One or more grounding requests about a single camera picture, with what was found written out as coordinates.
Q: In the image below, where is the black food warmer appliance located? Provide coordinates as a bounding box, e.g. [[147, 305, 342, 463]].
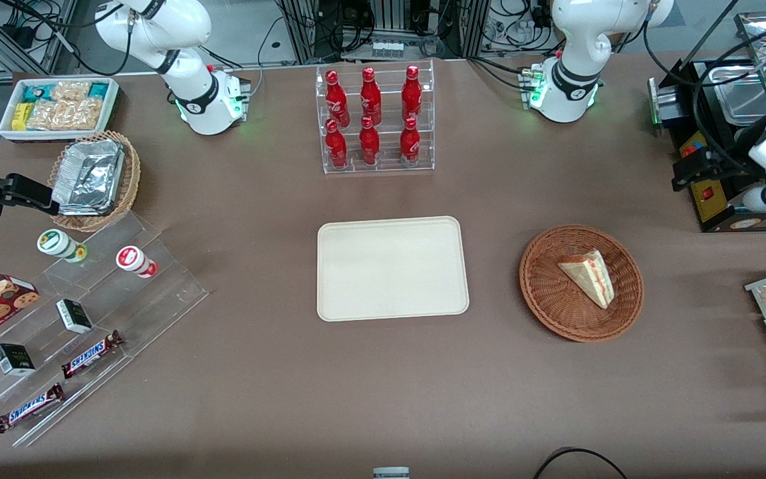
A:
[[648, 10, 766, 234]]

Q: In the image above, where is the black cable loop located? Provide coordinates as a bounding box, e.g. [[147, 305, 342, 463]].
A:
[[533, 447, 630, 479]]

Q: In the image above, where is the steel warmer pan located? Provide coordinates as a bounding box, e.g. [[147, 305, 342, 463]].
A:
[[712, 63, 766, 127]]

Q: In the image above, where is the white rectangular snack bin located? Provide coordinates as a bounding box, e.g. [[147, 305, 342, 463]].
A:
[[0, 77, 121, 142]]

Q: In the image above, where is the red lidded cup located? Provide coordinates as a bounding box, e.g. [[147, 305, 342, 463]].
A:
[[115, 245, 158, 279]]

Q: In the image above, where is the oval light wicker basket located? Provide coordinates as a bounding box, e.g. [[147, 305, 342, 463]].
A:
[[47, 130, 142, 234]]

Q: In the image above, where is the small rice cracker bag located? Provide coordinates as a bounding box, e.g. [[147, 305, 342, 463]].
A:
[[49, 80, 92, 102]]

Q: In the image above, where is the green lidded cup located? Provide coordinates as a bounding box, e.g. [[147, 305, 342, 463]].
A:
[[37, 229, 88, 263]]

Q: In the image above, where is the triangle sandwich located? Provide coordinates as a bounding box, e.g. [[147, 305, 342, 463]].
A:
[[557, 249, 616, 310]]

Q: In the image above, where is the small dark green box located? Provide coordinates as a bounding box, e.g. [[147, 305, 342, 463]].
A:
[[56, 299, 94, 335], [0, 343, 37, 377]]

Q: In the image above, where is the large rice cracker bag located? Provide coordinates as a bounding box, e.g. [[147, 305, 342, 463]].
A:
[[26, 97, 104, 132]]

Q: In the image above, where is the clear acrylic bottle rack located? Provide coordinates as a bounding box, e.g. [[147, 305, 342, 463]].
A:
[[315, 60, 436, 175]]

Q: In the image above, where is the round brown wicker basket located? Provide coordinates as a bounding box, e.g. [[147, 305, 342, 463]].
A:
[[519, 225, 644, 343]]

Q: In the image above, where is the aluminium foil container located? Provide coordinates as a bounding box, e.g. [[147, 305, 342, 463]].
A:
[[51, 138, 126, 217]]

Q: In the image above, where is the snickers chocolate bar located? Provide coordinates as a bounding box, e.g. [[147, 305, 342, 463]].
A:
[[0, 383, 66, 434], [61, 329, 124, 380]]

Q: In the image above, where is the beige plastic tray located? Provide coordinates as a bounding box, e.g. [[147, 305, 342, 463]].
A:
[[317, 216, 470, 323]]

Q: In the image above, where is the clear acrylic stepped stand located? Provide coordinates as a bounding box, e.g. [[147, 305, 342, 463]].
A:
[[0, 212, 209, 448]]

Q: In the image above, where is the red cola bottle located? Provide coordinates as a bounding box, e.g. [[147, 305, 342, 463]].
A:
[[360, 67, 382, 127], [325, 118, 349, 169], [401, 65, 423, 124], [358, 115, 381, 166], [400, 116, 421, 167], [324, 69, 350, 128]]

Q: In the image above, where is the aluminium frame rack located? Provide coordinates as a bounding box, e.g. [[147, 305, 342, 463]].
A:
[[277, 0, 490, 64]]

